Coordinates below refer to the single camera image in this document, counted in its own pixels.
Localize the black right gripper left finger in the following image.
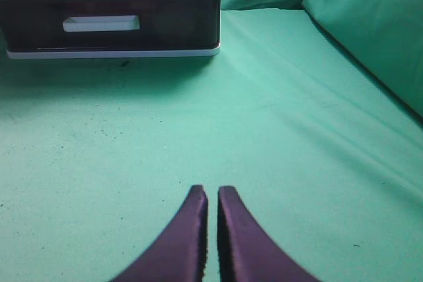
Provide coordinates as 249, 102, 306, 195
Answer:
112, 185, 208, 282

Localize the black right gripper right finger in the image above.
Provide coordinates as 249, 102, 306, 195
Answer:
217, 186, 318, 282

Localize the dark translucent bottom drawer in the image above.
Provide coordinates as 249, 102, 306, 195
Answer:
1, 0, 221, 52

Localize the green cloth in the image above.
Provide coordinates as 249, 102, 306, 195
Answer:
1, 0, 422, 281

